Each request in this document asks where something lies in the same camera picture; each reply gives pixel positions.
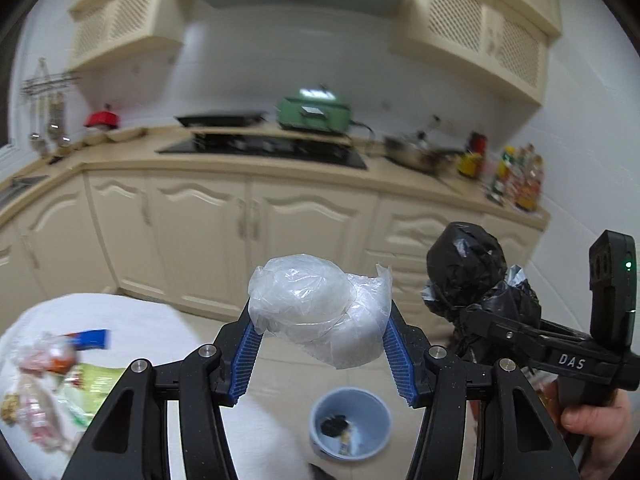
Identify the hanging utensil rack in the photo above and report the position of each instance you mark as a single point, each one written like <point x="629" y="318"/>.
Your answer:
<point x="52" y="110"/>

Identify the blue trash bin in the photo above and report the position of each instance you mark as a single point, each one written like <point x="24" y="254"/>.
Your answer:
<point x="370" y="410"/>

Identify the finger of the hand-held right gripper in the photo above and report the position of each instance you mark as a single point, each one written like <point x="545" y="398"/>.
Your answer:
<point x="570" y="332"/>
<point x="507" y="335"/>

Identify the person's right hand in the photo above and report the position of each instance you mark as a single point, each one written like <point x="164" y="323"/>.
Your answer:
<point x="600" y="430"/>

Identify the small black scrap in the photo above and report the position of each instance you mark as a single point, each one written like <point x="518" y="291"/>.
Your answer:
<point x="335" y="425"/>

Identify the wooden cutting board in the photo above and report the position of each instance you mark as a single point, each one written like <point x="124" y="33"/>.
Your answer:
<point x="127" y="135"/>

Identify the cream kitchen base cabinet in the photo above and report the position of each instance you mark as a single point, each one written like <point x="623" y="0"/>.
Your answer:
<point x="200" y="195"/>

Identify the flat black cooker plate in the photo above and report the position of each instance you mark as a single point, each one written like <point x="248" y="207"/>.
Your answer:
<point x="220" y="119"/>

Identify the clear bag with red contents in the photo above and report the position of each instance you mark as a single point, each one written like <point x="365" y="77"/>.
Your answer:
<point x="50" y="357"/>

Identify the cream lattice wall cabinet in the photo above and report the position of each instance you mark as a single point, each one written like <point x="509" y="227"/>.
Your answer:
<point x="125" y="20"/>
<point x="475" y="30"/>

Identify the black plastic bag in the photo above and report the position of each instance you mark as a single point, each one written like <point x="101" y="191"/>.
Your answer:
<point x="465" y="260"/>

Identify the clear wrapper with pink print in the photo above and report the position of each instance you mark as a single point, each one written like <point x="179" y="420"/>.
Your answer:
<point x="30" y="410"/>

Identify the green yellow seasoning bottle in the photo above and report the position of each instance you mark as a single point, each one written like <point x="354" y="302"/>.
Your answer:
<point x="505" y="172"/>

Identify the steel frying pan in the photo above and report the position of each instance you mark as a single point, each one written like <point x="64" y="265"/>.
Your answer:
<point x="415" y="155"/>

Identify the red pot lid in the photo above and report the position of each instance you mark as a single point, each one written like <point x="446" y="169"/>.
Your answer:
<point x="102" y="119"/>

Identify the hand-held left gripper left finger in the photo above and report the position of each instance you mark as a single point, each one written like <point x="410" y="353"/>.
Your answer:
<point x="245" y="360"/>

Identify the black cooktop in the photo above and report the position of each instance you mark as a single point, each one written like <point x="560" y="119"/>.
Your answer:
<point x="260" y="152"/>

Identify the green electric cooker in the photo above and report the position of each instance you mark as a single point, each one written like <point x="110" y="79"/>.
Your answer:
<point x="310" y="112"/>

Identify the cream cabinet door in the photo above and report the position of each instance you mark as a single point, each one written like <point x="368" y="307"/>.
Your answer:
<point x="55" y="240"/>
<point x="522" y="245"/>
<point x="310" y="230"/>
<point x="200" y="245"/>
<point x="115" y="240"/>

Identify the small clear sauce bottle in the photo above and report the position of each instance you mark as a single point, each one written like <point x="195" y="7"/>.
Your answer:
<point x="518" y="170"/>

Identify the cream cabinet drawer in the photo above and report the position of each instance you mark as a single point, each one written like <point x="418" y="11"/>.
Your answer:
<point x="410" y="270"/>
<point x="425" y="220"/>

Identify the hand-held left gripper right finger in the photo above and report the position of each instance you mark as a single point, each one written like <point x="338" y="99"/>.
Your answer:
<point x="400" y="360"/>

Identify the white clear plastic bag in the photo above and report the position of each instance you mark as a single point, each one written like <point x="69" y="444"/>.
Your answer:
<point x="310" y="305"/>

